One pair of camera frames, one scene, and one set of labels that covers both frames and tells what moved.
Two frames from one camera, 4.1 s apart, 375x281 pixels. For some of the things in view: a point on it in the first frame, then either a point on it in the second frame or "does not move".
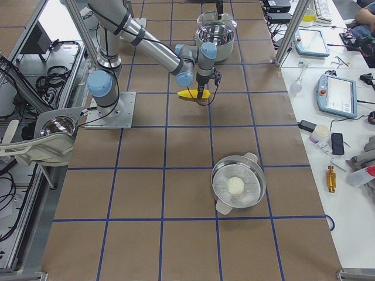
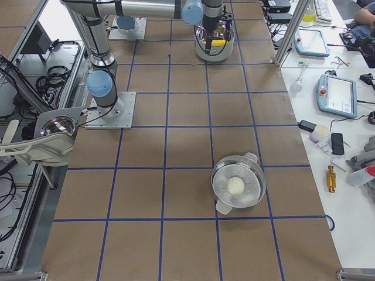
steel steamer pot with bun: x=237 y=181 does not move
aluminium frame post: x=292 y=31 does not move
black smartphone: x=337 y=144 does not move
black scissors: x=331 y=72 does not move
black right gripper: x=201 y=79 to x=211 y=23
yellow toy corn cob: x=193 y=93 to x=218 y=42
